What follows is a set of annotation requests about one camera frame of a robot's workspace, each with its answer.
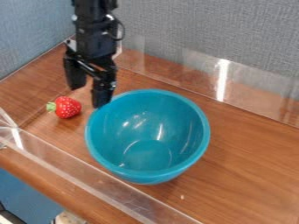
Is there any black cable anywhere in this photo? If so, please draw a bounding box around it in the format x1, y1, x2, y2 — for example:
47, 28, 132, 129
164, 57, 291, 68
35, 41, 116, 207
104, 14, 127, 42

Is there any clear acrylic barrier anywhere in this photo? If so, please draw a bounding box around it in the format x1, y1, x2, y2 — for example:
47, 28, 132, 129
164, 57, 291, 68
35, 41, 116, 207
116, 35, 299, 129
0, 108, 203, 224

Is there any blue plastic bowl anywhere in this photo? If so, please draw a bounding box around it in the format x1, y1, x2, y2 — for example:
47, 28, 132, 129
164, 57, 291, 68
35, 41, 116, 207
86, 89, 211, 185

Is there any red toy strawberry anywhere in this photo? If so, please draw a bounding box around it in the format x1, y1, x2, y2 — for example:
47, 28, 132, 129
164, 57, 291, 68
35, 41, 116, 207
46, 96, 82, 119

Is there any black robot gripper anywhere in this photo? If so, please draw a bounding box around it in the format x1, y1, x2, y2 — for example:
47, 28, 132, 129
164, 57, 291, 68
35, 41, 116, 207
63, 12, 119, 109

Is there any clear acrylic back barrier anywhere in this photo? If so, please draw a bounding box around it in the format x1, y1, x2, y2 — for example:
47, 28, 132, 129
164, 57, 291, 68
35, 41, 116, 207
116, 35, 299, 129

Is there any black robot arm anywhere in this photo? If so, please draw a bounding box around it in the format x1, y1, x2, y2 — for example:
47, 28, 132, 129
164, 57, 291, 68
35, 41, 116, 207
63, 0, 123, 109

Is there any clear acrylic front barrier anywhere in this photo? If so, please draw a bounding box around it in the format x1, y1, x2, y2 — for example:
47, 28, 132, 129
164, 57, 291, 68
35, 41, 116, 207
0, 108, 203, 224

